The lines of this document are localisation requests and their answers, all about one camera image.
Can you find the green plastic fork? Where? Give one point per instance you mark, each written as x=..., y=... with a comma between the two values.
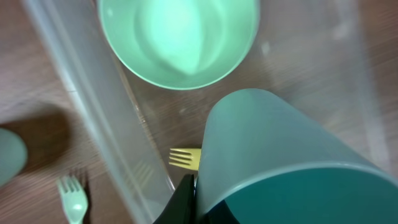
x=73, y=198

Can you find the yellow plastic fork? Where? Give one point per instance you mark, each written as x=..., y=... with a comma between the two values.
x=187, y=158

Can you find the blue plastic cup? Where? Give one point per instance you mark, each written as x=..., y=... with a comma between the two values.
x=266, y=162

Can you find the green plastic cup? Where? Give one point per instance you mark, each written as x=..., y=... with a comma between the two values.
x=13, y=155

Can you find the green plastic bowl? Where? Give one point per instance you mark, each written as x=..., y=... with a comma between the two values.
x=177, y=44

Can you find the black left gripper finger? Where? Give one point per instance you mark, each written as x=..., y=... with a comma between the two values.
x=179, y=209

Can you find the clear plastic storage container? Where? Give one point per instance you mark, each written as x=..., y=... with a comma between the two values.
x=333, y=60

